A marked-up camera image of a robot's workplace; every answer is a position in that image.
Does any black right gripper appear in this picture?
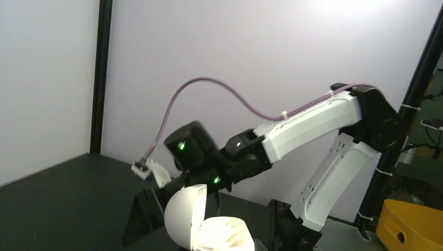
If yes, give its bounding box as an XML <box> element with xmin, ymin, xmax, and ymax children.
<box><xmin>121</xmin><ymin>176</ymin><xmax>191</xmax><ymax>248</ymax></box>

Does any white earbud charging case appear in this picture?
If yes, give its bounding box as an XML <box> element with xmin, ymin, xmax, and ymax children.
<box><xmin>164</xmin><ymin>184</ymin><xmax>255</xmax><ymax>251</ymax></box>

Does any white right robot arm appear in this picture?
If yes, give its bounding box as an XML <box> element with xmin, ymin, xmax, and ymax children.
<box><xmin>122</xmin><ymin>83</ymin><xmax>405</xmax><ymax>250</ymax></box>

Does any yellow plastic bin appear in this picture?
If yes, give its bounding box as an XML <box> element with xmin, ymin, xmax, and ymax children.
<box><xmin>376</xmin><ymin>199</ymin><xmax>442</xmax><ymax>250</ymax></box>

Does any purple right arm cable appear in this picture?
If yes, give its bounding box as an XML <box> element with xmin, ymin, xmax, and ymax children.
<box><xmin>143</xmin><ymin>76</ymin><xmax>378</xmax><ymax>160</ymax></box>

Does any black enclosure frame post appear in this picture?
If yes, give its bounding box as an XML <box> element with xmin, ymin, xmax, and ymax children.
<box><xmin>353</xmin><ymin>7</ymin><xmax>443</xmax><ymax>239</ymax></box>

